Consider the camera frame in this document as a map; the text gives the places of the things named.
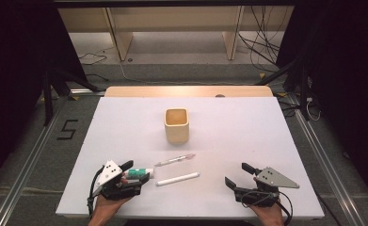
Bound metal floor rail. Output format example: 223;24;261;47
0;89;105;226
293;106;366;226

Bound cream square cup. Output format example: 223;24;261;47
163;107;190;145

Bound person's right hand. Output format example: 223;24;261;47
250;202;285;226

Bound black metal stand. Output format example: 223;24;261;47
41;67;101;126
256;56;312;121

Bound dark curtain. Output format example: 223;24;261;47
0;0;88;192
277;0;368;208

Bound white marker pen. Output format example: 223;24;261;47
155;171;200;187

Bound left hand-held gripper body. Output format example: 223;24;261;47
91;159;143;201

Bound light wooden desk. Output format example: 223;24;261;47
57;6;294;62

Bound green white glue stick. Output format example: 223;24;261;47
124;168;155;181

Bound right hand-held gripper cable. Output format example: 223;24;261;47
241;189;294;226

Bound clear pen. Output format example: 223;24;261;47
153;153;197;168

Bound bundle of black cables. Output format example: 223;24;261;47
238;6;294;73

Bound white cable with plug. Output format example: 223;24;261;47
306;97;322;122

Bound black floor cable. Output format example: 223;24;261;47
86;73;109;83
78;51;108;66

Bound person's left hand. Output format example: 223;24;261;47
89;176;133;218

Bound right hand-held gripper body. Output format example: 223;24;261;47
234;167;300;208

